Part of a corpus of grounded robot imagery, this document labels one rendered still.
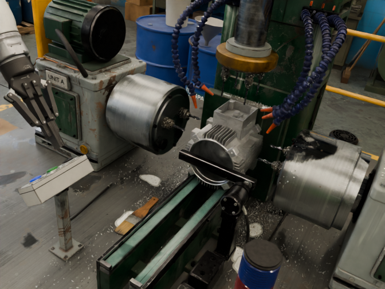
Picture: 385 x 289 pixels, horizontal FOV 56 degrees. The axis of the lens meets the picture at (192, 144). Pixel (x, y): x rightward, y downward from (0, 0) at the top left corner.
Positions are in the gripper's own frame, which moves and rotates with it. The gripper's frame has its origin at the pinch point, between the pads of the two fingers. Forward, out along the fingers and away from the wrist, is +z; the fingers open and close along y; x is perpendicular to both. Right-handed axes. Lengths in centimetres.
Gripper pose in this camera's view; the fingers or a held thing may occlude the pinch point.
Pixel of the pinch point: (53, 135)
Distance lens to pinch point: 100.3
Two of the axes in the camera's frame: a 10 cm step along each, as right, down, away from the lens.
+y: 5.1, -4.0, 7.6
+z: 4.1, 8.9, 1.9
